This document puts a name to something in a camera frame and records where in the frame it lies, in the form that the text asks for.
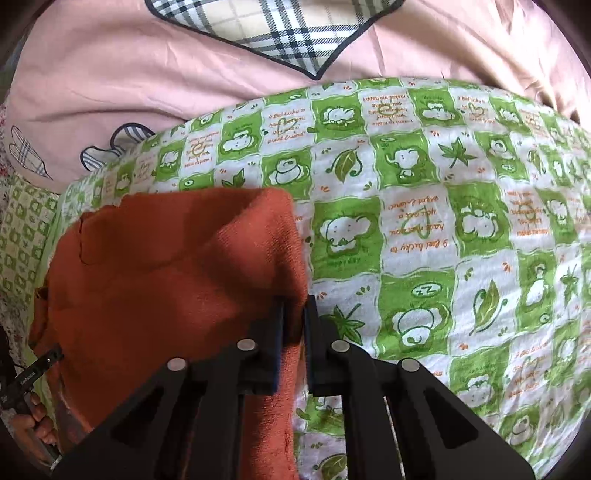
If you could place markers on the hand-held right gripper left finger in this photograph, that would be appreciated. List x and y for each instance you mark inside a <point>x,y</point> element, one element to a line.
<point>276,344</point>

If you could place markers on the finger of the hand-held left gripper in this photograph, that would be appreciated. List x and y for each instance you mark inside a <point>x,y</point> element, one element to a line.
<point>50,356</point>

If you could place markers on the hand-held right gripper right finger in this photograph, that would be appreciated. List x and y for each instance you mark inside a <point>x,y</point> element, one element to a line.
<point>310,350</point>

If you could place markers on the orange-red fleece garment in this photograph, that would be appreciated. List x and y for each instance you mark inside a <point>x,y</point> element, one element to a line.
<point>171,286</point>

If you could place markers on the person's left hand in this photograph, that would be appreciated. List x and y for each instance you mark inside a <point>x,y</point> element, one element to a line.
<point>44,429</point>

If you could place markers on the red floral bed sheet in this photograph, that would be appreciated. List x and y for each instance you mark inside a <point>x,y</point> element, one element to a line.
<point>14,323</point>

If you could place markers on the green small-check pillow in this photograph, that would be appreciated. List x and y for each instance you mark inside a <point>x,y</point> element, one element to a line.
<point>23,230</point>

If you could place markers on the green animal print blanket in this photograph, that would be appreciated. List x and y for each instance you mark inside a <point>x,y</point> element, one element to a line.
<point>415,230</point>

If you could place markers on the pink quilt with plaid patches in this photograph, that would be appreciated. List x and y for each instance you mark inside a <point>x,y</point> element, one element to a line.
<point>161,74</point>

